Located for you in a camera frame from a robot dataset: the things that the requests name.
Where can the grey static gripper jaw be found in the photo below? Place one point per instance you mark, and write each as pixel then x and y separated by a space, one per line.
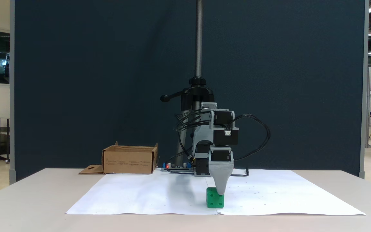
pixel 221 174

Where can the green dice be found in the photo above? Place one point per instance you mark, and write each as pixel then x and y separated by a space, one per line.
pixel 211 201

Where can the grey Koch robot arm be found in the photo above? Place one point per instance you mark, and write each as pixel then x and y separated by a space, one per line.
pixel 204 138

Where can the circuit board with blue parts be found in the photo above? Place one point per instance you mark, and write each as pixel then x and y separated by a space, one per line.
pixel 175 167

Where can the white paper sheet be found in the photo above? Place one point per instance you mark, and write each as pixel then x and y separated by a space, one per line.
pixel 140 196
pixel 285 193

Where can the brown cardboard box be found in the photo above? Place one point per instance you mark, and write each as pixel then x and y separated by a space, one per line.
pixel 127 161

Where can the black tripod with metal pole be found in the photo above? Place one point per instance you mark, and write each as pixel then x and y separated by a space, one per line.
pixel 198 38

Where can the dark blue partition panel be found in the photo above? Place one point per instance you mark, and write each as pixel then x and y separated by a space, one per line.
pixel 76 80

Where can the black metal cart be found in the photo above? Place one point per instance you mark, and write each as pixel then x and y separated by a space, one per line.
pixel 4 141

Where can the framed wall window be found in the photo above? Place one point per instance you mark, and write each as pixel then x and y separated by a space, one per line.
pixel 2 58

